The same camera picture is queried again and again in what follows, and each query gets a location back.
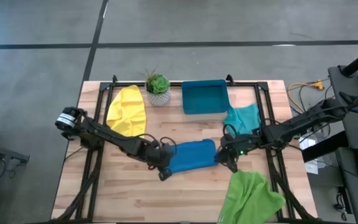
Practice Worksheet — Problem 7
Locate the blue plastic bin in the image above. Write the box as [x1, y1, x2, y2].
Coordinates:
[181, 79, 231, 115]

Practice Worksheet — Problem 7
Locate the black desk crossbar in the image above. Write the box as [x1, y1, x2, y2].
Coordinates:
[301, 130, 349, 163]

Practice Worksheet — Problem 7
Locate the black metal table frame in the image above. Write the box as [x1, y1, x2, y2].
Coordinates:
[51, 74, 319, 223]

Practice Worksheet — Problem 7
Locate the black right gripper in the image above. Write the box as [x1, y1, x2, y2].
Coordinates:
[215, 135, 262, 174]

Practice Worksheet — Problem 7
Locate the blue microfiber towel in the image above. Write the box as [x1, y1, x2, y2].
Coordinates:
[166, 138, 219, 174]

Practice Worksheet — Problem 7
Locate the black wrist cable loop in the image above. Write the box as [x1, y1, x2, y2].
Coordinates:
[222, 123, 239, 138]
[141, 133, 177, 147]

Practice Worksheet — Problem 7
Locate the yellow microfiber towel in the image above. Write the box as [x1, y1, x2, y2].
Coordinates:
[106, 85, 147, 138]

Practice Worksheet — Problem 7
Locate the yellow extension cable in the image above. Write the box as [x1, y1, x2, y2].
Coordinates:
[287, 80, 325, 113]

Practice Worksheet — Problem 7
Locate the teal microfiber towel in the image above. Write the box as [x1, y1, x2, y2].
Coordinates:
[223, 103, 262, 136]

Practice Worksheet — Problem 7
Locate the green microfiber towel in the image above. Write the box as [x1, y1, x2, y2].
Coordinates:
[216, 169, 287, 224]

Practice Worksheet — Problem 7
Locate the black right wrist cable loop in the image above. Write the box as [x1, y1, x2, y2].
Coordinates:
[222, 123, 239, 138]

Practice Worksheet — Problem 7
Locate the succulent in triangle-patterned pot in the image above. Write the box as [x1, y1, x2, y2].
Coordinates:
[140, 67, 172, 108]

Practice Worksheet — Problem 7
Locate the black left wrist cable loop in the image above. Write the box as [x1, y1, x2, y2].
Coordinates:
[141, 133, 177, 147]

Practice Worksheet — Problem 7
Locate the white paper sheet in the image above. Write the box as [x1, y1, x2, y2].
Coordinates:
[298, 132, 318, 151]
[305, 161, 319, 175]

